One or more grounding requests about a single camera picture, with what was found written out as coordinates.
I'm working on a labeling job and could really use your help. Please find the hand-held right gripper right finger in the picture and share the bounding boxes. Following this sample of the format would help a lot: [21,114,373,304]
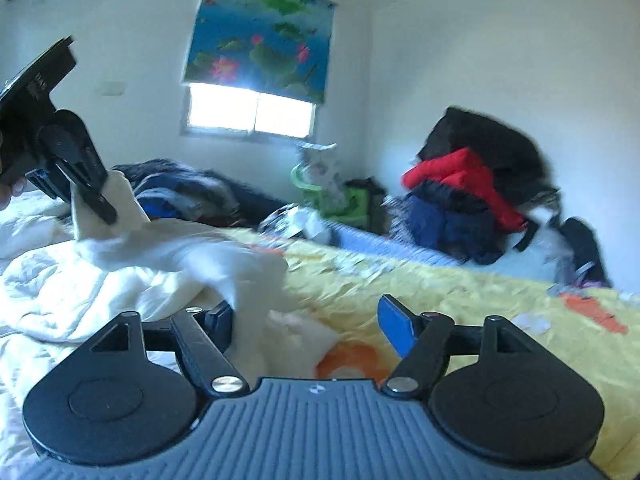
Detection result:
[377,294,537,401]

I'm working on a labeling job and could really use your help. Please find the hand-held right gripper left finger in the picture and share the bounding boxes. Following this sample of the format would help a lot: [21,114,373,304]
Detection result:
[89,302,251,399]

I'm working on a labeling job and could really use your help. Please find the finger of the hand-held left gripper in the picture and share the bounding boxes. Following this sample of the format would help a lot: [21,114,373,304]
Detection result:
[24,166,72,206]
[64,159,119,226]

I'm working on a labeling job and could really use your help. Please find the pile of dark clothes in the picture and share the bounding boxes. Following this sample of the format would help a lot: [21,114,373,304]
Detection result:
[112,158,292,229]

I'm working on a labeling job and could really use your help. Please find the person's left hand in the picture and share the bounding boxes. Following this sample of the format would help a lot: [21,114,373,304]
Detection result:
[0,179,27,212]

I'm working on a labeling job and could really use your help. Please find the yellow floral bedsheet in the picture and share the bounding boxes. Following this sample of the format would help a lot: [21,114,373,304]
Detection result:
[0,226,640,480]

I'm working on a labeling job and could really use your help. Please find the blue striped cloth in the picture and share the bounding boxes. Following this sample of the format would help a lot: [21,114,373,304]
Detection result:
[329,221,467,269]

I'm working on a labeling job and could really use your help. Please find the white quilt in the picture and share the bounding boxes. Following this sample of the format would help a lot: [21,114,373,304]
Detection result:
[0,189,236,346]

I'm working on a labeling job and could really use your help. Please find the navy jacket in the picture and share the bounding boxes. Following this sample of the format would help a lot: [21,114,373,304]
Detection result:
[399,180,507,267]

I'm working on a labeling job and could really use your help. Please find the green and black bag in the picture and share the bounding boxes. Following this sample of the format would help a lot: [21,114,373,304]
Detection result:
[344,177,389,234]

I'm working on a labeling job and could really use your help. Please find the crumpled patterned cloth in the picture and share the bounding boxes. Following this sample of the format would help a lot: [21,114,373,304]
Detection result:
[259,204,334,247]

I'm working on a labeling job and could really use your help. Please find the red jacket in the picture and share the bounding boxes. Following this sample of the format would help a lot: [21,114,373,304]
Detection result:
[402,147,529,234]

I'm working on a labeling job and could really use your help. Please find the window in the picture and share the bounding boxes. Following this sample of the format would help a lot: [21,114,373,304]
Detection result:
[180,82,318,141]

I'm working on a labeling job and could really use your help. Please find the white plastic bag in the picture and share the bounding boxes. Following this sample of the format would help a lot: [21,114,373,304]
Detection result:
[296,142,347,197]

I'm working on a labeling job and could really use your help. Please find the lotus print roller blind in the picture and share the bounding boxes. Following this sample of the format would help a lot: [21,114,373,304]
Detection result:
[181,0,335,107]

